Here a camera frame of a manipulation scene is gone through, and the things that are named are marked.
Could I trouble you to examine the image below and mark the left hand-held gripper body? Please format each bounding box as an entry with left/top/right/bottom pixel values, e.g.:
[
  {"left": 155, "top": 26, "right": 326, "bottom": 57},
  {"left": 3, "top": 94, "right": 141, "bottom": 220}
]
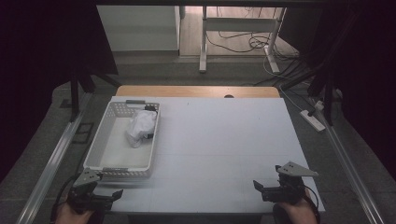
[{"left": 66, "top": 167, "right": 114, "bottom": 215}]

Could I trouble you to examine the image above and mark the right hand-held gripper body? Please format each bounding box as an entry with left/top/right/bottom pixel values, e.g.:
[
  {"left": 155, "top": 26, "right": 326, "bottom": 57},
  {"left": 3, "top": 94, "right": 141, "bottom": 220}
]
[{"left": 262, "top": 161, "right": 319, "bottom": 205}]

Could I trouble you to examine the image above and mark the white plastic basket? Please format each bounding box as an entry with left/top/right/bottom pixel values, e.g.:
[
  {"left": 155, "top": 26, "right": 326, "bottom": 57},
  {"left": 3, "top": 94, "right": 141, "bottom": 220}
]
[{"left": 82, "top": 99, "right": 162, "bottom": 182}]

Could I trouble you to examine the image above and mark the white and black cloth bundle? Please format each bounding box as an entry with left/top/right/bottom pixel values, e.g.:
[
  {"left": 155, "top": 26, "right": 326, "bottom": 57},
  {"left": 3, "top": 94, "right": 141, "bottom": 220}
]
[{"left": 125, "top": 104, "right": 159, "bottom": 149}]

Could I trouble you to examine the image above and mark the person's left hand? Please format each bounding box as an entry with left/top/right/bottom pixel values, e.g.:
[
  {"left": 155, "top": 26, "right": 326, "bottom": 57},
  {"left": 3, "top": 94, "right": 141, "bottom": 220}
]
[{"left": 55, "top": 202, "right": 96, "bottom": 224}]

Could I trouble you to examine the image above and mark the person's right hand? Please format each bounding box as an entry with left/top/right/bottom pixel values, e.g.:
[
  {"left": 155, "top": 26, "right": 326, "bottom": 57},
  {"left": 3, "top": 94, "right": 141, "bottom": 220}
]
[{"left": 276, "top": 189, "right": 318, "bottom": 224}]

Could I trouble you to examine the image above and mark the white power strip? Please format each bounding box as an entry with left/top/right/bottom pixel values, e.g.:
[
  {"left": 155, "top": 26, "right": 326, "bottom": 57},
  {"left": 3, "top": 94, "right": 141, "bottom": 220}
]
[{"left": 299, "top": 109, "right": 326, "bottom": 133}]

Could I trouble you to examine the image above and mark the black metal stand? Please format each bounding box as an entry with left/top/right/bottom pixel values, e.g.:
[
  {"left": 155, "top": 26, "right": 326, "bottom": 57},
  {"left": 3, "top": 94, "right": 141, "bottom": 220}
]
[
  {"left": 279, "top": 62, "right": 335, "bottom": 127},
  {"left": 69, "top": 71, "right": 122, "bottom": 123}
]

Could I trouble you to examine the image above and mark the black curtain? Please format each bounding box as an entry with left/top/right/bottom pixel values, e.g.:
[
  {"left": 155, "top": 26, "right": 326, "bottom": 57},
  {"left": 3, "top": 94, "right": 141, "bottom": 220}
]
[
  {"left": 0, "top": 0, "right": 120, "bottom": 185},
  {"left": 279, "top": 0, "right": 396, "bottom": 181}
]

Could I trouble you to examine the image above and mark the white cabinet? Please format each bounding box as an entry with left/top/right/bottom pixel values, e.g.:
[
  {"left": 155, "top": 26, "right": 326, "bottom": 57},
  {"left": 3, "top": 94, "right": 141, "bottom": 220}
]
[{"left": 96, "top": 5, "right": 181, "bottom": 52}]

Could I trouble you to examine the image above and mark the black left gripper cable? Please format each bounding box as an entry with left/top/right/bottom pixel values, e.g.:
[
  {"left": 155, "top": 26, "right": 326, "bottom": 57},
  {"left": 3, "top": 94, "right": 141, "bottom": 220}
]
[{"left": 49, "top": 175, "right": 78, "bottom": 223}]

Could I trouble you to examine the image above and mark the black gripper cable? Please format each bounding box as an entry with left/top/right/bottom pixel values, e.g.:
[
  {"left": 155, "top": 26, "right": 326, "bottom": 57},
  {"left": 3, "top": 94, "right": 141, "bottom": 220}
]
[
  {"left": 49, "top": 175, "right": 78, "bottom": 223},
  {"left": 303, "top": 185, "right": 321, "bottom": 223}
]

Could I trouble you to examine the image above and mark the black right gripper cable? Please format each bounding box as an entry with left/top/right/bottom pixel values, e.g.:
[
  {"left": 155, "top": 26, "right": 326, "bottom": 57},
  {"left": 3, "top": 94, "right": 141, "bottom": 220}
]
[{"left": 303, "top": 185, "right": 321, "bottom": 223}]

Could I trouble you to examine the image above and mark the aluminium rail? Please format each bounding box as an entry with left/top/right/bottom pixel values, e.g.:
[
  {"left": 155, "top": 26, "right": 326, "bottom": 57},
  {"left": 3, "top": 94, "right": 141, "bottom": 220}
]
[
  {"left": 311, "top": 99, "right": 387, "bottom": 224},
  {"left": 15, "top": 92, "right": 94, "bottom": 224}
]

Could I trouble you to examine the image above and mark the black floor frame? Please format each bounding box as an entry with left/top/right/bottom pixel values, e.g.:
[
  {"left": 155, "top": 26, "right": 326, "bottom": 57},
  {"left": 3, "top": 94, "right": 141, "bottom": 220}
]
[{"left": 72, "top": 121, "right": 95, "bottom": 145}]

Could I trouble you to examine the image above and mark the black floor cable tangle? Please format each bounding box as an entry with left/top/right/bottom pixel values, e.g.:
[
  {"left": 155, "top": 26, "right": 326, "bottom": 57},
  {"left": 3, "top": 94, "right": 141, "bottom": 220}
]
[{"left": 205, "top": 31, "right": 300, "bottom": 62}]

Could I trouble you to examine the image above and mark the white desk frame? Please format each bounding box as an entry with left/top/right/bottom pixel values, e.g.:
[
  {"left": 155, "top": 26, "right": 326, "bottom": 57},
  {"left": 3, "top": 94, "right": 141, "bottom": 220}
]
[{"left": 199, "top": 6, "right": 288, "bottom": 75}]

